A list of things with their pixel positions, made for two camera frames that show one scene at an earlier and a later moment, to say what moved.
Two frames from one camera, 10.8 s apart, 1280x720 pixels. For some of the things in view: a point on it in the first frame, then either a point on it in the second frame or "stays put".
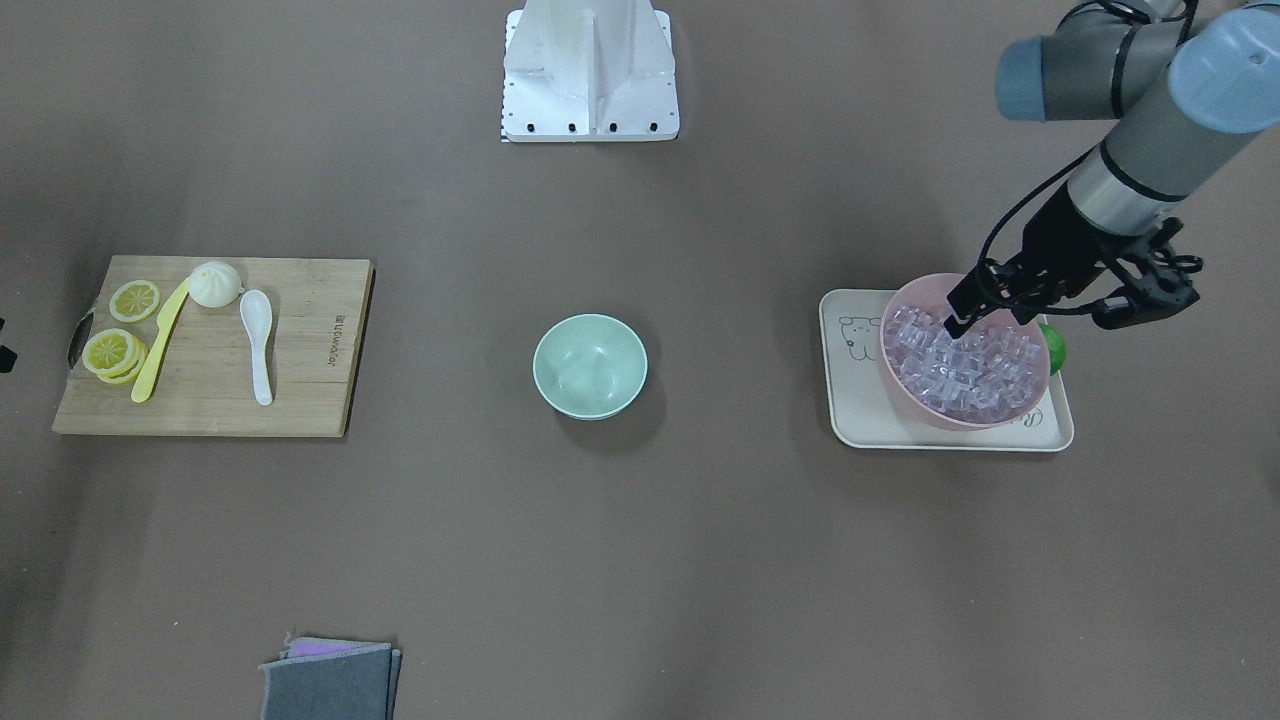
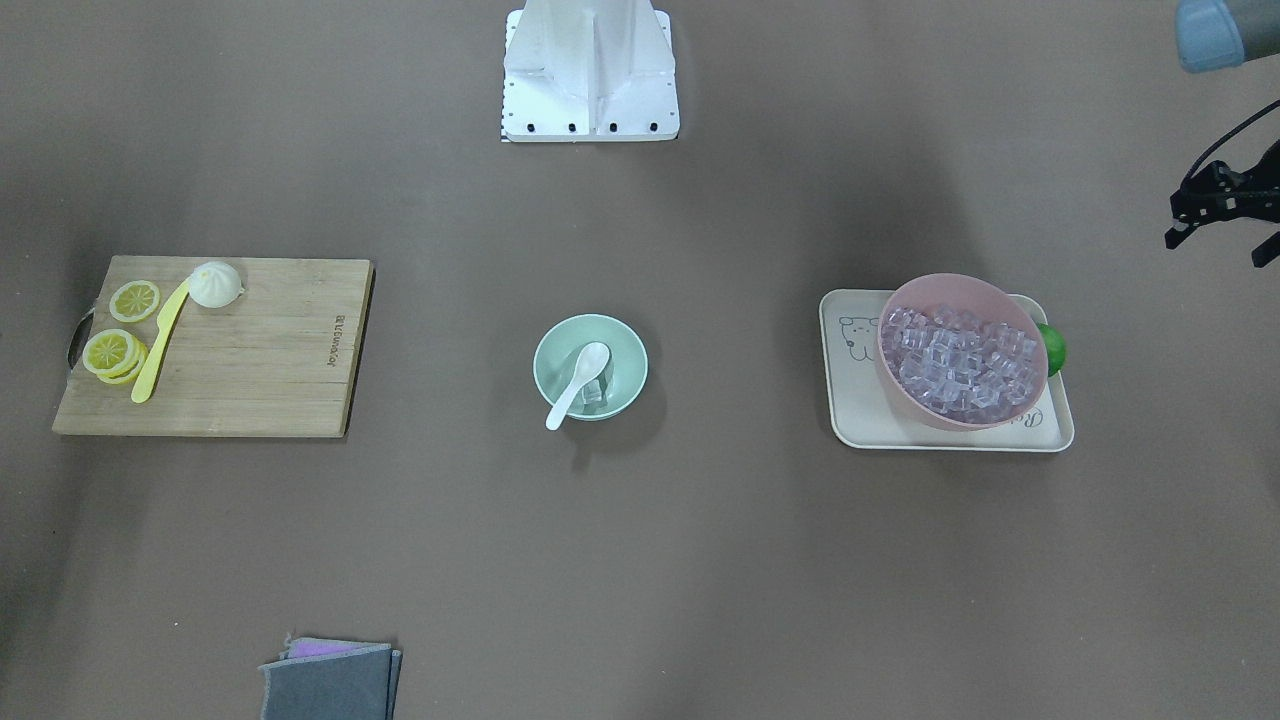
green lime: (1056, 348) stays put
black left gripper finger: (972, 297) to (1175, 236)
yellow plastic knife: (166, 325) stays put
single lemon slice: (133, 300) stays put
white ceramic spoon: (257, 315) to (592, 357)
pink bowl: (985, 377) stays put
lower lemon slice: (132, 370) stays put
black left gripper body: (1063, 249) to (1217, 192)
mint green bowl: (590, 366) stays put
